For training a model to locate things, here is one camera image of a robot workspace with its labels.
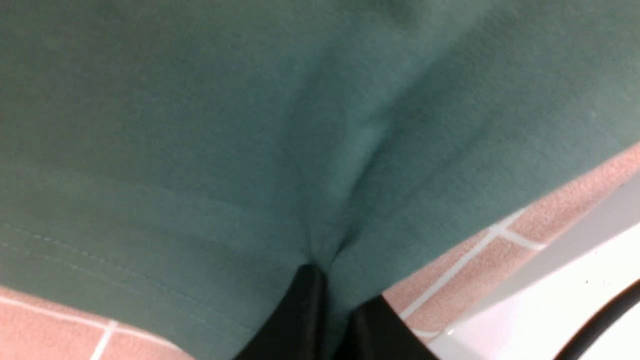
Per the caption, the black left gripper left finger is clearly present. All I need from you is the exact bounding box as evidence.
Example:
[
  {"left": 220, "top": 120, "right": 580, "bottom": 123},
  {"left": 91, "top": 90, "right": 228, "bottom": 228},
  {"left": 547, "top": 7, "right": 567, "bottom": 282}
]
[{"left": 235, "top": 264, "right": 327, "bottom": 360}]

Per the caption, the pink checkered tablecloth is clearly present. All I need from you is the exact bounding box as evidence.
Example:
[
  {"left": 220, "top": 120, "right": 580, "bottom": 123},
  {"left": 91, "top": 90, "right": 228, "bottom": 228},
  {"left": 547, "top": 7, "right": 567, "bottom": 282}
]
[{"left": 1, "top": 145, "right": 639, "bottom": 360}]

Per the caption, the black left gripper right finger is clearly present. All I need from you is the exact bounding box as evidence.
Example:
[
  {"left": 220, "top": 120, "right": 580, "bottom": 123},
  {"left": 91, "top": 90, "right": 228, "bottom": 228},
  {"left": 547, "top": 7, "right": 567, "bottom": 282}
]
[{"left": 333, "top": 295, "right": 438, "bottom": 360}]

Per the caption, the green long-sleeve top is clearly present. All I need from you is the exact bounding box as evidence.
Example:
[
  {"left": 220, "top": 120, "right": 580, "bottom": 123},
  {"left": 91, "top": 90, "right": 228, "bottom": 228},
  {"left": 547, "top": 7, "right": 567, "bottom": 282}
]
[{"left": 0, "top": 0, "right": 640, "bottom": 360}]

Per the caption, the black camera cable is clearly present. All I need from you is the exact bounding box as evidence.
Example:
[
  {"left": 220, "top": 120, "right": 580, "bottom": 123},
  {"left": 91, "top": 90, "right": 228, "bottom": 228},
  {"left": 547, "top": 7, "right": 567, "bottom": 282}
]
[{"left": 555, "top": 280, "right": 640, "bottom": 360}]

